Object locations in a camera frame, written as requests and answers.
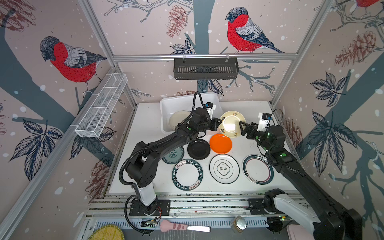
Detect small cream patterned plate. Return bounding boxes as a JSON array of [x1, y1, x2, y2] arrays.
[[219, 111, 246, 138]]

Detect orange plate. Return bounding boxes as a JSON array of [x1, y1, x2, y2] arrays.
[[209, 134, 233, 154]]

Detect large cream bear plate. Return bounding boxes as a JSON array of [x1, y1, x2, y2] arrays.
[[169, 111, 190, 131]]

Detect green red rim plate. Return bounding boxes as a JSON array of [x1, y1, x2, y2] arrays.
[[243, 155, 274, 185]]

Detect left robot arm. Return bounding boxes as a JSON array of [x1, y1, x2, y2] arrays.
[[119, 92, 222, 215]]

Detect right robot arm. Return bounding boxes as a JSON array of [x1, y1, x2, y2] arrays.
[[239, 122, 363, 240]]

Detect white plastic bin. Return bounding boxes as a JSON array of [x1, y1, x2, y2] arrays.
[[160, 93, 224, 134]]

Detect white plate black emblem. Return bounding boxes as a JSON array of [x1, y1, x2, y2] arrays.
[[209, 155, 240, 185]]

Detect teal patterned small plate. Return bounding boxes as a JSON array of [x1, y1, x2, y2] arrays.
[[162, 147, 185, 165]]

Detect black hanging shelf basket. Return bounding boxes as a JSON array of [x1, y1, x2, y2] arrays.
[[174, 58, 239, 80]]

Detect green rim lettered plate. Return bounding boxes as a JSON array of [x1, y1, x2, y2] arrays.
[[172, 159, 204, 191]]

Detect pink tray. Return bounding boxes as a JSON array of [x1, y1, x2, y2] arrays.
[[287, 225, 314, 240]]

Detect yellow woven mat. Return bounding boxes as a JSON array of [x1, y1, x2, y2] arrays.
[[88, 225, 125, 240]]

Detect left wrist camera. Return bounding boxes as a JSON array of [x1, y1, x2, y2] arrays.
[[204, 102, 216, 119]]

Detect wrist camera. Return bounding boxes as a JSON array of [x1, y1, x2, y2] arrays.
[[257, 113, 272, 132], [204, 102, 216, 119]]

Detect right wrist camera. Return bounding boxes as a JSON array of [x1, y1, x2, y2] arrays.
[[257, 113, 272, 132]]

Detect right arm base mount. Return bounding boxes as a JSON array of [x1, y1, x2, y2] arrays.
[[248, 199, 269, 215]]

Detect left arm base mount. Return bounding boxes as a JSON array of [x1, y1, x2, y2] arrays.
[[129, 199, 171, 217]]

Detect white wire mesh basket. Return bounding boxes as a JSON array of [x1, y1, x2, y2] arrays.
[[75, 73, 128, 138]]

